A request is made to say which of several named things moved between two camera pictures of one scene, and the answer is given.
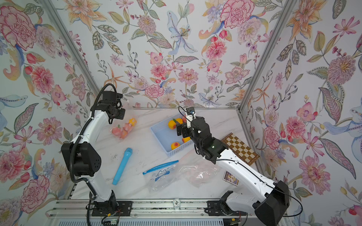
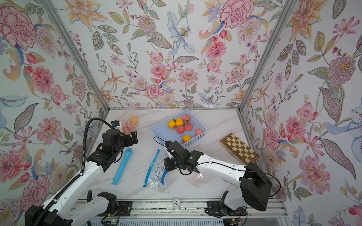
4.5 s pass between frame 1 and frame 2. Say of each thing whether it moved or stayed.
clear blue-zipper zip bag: moved
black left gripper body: moved
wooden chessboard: stayed
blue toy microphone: stayed
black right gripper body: moved
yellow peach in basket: stayed
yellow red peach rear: stayed
